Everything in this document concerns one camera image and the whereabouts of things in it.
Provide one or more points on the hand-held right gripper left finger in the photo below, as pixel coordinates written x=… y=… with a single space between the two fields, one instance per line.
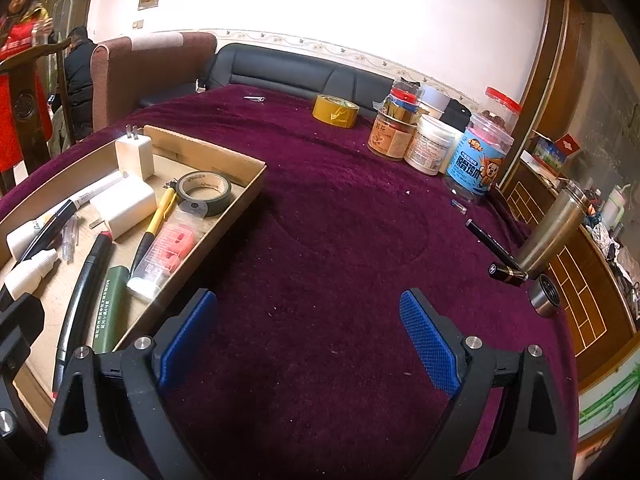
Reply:
x=185 y=340

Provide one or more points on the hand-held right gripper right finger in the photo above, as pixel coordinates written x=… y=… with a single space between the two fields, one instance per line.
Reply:
x=430 y=345

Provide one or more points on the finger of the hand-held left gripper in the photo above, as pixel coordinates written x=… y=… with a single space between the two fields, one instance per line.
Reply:
x=17 y=330

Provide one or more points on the white dropper bottle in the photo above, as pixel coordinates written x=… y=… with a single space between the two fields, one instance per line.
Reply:
x=27 y=275

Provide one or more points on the olive green marker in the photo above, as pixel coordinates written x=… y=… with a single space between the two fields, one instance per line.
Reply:
x=112 y=310

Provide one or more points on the black marker red band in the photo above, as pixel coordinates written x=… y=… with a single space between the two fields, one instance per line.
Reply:
x=85 y=290

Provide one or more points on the clear plastic package red insert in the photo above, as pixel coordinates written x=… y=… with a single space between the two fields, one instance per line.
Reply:
x=170 y=250

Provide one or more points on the small clear plastic tube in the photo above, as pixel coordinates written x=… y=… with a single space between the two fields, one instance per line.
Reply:
x=69 y=240

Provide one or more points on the yellow utility knife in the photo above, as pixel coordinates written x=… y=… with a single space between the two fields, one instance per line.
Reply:
x=157 y=220

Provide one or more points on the black tape roll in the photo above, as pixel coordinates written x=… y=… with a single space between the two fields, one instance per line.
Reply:
x=220 y=200

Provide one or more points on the white charger plug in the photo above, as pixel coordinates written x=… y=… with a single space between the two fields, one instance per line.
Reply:
x=134 y=157
x=125 y=205

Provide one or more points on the white marker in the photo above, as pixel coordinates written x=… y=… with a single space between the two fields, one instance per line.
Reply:
x=95 y=191

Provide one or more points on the black pen with gold band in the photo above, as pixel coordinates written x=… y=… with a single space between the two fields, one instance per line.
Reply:
x=510 y=274

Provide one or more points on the long black marker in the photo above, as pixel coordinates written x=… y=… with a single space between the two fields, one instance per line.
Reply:
x=492 y=242

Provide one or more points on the steel thermos cap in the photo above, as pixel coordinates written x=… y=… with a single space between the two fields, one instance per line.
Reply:
x=545 y=300

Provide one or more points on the small clear blue-capped vial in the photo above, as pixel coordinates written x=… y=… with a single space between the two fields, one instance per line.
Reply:
x=459 y=205

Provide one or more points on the purple velvet tablecloth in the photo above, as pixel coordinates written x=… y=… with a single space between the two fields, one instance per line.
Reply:
x=325 y=240

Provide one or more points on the steel thermos flask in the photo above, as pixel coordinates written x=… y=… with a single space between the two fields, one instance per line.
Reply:
x=550 y=230

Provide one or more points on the wooden counter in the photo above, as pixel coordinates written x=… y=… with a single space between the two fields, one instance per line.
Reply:
x=590 y=285

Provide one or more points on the clear jar blue cartoon label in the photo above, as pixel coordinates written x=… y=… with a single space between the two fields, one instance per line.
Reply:
x=475 y=165

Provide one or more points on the white plastic jar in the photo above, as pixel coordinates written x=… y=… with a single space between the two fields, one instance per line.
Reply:
x=432 y=147

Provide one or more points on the amber plastic jar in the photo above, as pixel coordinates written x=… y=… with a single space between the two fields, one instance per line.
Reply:
x=390 y=140

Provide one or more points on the colourful cardboard box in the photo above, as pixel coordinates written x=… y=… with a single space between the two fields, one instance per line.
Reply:
x=550 y=152

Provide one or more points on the white plastic jug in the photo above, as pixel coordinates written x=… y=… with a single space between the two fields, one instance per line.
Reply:
x=614 y=207

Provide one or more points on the dark wooden chair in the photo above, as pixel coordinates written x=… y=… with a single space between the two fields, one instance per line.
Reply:
x=25 y=100

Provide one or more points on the black fabric bag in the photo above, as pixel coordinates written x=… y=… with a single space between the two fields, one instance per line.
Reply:
x=456 y=115

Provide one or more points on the red and blue tape roll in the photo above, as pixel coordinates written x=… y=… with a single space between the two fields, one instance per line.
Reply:
x=402 y=96

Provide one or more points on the yellow tape roll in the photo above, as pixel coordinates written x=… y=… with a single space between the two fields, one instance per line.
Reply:
x=335 y=112

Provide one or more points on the metal nail clipper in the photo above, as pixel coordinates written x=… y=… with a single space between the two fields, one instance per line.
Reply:
x=254 y=98

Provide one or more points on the clear jar red lid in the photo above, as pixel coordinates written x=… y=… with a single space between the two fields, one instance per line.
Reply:
x=502 y=102

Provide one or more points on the brown armchair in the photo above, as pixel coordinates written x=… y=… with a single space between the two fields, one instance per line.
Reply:
x=150 y=75

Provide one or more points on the wooden pillar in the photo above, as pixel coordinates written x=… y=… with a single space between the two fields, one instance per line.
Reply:
x=555 y=60

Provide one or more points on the bamboo print wall panel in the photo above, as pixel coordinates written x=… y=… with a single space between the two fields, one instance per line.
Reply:
x=610 y=400

